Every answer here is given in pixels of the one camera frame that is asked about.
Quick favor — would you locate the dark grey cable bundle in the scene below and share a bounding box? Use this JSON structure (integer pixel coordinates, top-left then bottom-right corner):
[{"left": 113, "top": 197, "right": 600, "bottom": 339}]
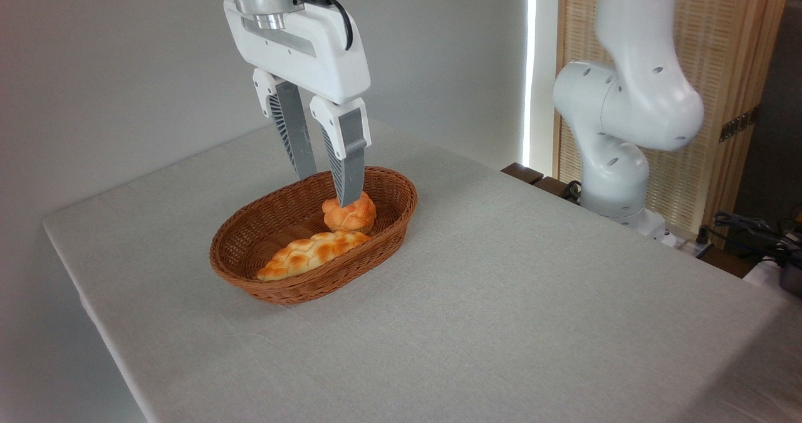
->
[{"left": 713, "top": 211, "right": 802, "bottom": 262}]

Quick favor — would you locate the light grey tablecloth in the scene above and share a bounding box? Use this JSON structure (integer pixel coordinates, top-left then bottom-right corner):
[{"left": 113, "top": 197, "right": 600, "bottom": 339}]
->
[{"left": 43, "top": 119, "right": 802, "bottom": 423}]

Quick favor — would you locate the white power strip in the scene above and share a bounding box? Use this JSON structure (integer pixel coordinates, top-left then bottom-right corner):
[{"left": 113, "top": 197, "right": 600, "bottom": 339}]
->
[{"left": 664, "top": 232, "right": 713, "bottom": 259}]

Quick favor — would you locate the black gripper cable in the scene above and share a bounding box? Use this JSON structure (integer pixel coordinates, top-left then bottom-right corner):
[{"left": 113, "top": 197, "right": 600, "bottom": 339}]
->
[{"left": 294, "top": 0, "right": 354, "bottom": 51}]

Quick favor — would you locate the black metal screen hinge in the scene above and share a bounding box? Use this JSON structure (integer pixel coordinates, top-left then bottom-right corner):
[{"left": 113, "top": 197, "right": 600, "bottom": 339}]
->
[{"left": 719, "top": 106, "right": 759, "bottom": 143}]

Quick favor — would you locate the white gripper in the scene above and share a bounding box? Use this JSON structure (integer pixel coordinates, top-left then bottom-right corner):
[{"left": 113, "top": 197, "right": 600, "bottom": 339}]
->
[{"left": 223, "top": 0, "right": 372, "bottom": 208}]

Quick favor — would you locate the round knotted bread roll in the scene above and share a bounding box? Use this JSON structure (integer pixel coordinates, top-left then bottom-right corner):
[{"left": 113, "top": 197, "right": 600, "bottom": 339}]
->
[{"left": 322, "top": 191, "right": 377, "bottom": 234}]

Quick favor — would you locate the bamboo folding screen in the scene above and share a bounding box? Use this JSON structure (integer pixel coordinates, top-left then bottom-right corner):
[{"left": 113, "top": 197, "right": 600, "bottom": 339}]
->
[{"left": 553, "top": 0, "right": 793, "bottom": 248}]

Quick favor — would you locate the brown oval wicker basket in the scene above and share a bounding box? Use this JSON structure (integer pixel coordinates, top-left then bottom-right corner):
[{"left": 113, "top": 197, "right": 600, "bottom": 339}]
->
[{"left": 209, "top": 165, "right": 419, "bottom": 305}]

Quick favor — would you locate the dark brown wooden block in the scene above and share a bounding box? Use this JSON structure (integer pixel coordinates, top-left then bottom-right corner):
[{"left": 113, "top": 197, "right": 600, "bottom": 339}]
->
[
  {"left": 533, "top": 176, "right": 582, "bottom": 203},
  {"left": 501, "top": 162, "right": 544, "bottom": 185}
]

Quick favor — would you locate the long braided bread loaf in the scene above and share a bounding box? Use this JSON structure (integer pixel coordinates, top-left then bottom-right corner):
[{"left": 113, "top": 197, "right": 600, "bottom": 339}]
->
[{"left": 256, "top": 230, "right": 372, "bottom": 282}]

